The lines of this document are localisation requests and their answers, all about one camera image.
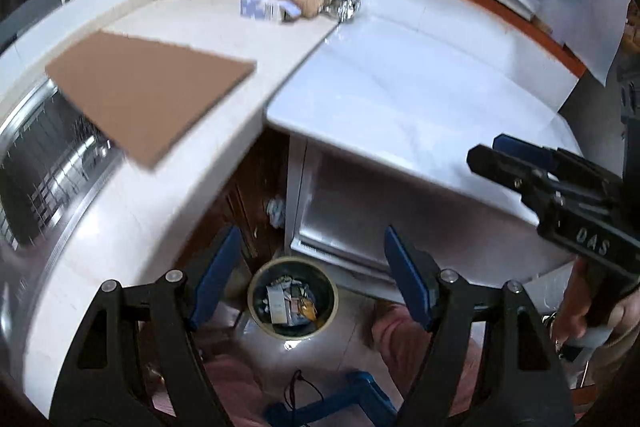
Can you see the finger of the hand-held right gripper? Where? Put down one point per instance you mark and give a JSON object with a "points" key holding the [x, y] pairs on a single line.
{"points": [[505, 172], [525, 152]]}

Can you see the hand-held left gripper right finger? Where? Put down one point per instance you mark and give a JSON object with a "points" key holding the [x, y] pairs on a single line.
{"points": [[405, 277]]}

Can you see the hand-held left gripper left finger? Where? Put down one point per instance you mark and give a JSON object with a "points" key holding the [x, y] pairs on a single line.
{"points": [[217, 277]]}

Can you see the pile of discarded packets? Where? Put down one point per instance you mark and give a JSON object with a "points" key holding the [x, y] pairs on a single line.
{"points": [[285, 304]]}

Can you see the round black waste bin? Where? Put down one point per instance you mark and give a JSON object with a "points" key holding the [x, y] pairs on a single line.
{"points": [[330, 302]]}

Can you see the foil ball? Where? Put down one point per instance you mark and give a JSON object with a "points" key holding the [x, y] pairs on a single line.
{"points": [[342, 3]]}

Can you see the blue white small box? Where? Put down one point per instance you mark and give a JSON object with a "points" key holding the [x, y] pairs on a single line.
{"points": [[262, 7]]}

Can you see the person's right forearm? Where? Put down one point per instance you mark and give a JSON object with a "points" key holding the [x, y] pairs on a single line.
{"points": [[625, 324]]}

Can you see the person's right hand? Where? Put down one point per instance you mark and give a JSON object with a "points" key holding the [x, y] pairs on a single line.
{"points": [[572, 302]]}

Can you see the person's right leg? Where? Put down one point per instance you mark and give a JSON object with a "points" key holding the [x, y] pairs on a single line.
{"points": [[395, 327]]}

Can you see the person's leg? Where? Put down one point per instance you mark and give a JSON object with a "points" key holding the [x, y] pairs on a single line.
{"points": [[395, 327], [235, 382]]}

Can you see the white cabinet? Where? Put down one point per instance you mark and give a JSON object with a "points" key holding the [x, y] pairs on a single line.
{"points": [[360, 217]]}

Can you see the crumpled white plastic bag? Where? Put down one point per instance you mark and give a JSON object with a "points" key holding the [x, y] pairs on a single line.
{"points": [[276, 212]]}

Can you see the brown wooden cabinet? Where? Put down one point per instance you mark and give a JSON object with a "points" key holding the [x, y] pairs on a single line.
{"points": [[260, 187]]}

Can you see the person's left leg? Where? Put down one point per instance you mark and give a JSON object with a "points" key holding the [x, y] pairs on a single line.
{"points": [[235, 382]]}

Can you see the blue plastic stool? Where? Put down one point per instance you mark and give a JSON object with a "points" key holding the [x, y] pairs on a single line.
{"points": [[360, 389]]}

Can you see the stainless steel sink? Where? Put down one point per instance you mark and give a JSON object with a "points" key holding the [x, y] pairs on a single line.
{"points": [[85, 187]]}

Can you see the brown cardboard sheet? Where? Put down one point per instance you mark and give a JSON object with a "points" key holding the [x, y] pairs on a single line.
{"points": [[150, 92]]}

